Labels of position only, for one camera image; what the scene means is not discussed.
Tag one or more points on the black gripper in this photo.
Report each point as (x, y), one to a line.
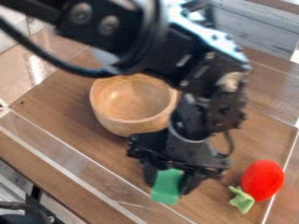
(163, 150)

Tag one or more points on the green rectangular block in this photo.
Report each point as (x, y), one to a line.
(164, 191)

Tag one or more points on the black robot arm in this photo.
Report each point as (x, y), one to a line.
(164, 38)

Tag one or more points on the brown wooden bowl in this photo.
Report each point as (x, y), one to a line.
(132, 104)

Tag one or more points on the red toy strawberry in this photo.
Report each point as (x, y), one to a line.
(260, 182)

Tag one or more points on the black clamp with bolt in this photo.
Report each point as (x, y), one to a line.
(45, 216)

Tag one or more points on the clear acrylic tray wall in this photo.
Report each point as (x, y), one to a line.
(97, 195)

